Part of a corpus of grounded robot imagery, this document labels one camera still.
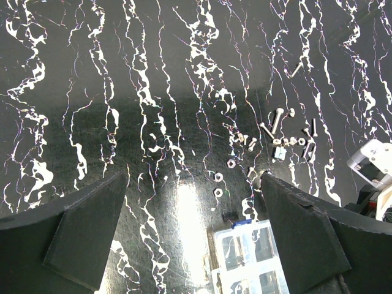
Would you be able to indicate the silver screw with head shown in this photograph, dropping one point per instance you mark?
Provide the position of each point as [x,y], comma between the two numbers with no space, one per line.
[279,112]

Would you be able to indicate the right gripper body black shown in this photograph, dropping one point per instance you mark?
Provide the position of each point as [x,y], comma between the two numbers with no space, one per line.
[372,162]

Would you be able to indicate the black marbled table mat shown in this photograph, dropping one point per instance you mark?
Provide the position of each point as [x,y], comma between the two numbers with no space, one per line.
[167,92]

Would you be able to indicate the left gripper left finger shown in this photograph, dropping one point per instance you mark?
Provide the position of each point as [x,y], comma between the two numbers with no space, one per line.
[62,246]

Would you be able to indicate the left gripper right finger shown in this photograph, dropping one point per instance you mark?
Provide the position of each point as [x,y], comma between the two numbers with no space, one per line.
[324,248]

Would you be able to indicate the silver hex nut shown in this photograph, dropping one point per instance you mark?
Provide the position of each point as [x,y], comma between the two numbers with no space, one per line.
[218,177]
[218,192]
[231,163]

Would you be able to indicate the clear plastic organizer box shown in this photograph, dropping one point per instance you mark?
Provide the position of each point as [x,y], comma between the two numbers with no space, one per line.
[248,260]

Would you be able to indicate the light blue square nut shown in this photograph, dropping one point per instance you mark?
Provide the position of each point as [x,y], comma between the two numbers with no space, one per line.
[280,153]

